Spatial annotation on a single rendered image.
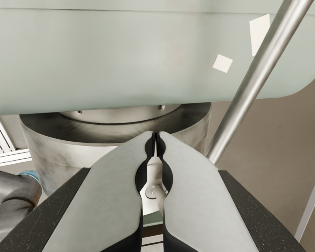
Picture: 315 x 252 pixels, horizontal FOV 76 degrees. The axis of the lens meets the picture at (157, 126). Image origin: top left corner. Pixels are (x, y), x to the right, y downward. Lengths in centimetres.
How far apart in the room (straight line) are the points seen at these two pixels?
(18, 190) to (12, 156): 98
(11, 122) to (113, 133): 126
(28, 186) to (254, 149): 197
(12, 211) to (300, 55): 58
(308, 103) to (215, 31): 217
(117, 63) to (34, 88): 7
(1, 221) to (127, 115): 39
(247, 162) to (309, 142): 70
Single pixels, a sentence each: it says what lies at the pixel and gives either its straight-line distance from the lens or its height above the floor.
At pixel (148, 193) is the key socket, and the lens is 28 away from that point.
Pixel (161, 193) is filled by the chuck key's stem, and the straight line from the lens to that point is 27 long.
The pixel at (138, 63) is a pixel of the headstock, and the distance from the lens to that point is 18.
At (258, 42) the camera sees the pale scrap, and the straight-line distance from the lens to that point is 21.
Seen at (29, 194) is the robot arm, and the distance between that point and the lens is 61.
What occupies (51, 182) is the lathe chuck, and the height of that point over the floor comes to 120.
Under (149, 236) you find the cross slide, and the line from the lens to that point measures 85.
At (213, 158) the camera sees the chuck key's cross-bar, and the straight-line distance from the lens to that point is 16.
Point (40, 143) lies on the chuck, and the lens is 28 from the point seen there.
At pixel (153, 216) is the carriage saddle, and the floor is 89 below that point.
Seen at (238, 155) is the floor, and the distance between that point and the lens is 217.
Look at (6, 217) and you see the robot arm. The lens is 57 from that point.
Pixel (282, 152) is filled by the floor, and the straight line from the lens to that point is 249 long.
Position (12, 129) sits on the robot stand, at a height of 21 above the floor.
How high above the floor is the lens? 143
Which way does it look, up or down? 60 degrees down
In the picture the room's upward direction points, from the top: 157 degrees clockwise
